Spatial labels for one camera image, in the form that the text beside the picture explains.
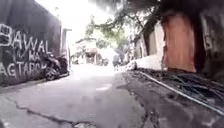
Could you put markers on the large tree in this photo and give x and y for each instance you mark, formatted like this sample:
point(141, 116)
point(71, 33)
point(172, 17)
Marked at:
point(113, 23)

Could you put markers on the grey concrete road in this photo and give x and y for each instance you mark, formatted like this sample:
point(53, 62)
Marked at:
point(83, 96)

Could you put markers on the motorcycle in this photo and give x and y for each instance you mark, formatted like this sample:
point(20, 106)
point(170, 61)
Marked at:
point(55, 66)

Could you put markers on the pile of debris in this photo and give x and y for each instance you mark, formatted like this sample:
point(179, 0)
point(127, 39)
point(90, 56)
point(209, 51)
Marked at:
point(186, 85)

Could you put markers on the dark wall with white graffiti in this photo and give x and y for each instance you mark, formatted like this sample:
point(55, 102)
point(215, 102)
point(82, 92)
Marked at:
point(26, 46)

